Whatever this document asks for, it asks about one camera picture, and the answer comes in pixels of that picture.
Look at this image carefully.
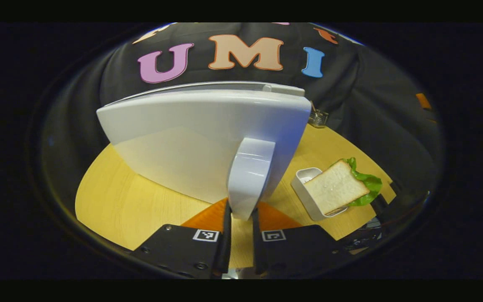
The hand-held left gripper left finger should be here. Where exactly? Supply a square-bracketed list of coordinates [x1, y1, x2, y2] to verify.
[130, 197, 234, 279]

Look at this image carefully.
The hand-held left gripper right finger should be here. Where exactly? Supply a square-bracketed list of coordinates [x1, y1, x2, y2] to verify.
[251, 201, 352, 279]

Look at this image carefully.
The toast sandwich with lettuce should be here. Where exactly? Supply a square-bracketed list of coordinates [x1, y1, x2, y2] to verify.
[304, 157, 383, 217]

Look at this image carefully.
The white microwave oven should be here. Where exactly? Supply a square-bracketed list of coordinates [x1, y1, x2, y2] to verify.
[96, 81, 312, 221]

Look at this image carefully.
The black backdrop cloth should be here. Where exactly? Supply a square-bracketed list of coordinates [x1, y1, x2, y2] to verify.
[36, 23, 444, 210]

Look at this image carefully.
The white rectangular tray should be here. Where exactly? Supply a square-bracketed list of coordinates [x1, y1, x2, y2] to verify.
[291, 167, 349, 222]

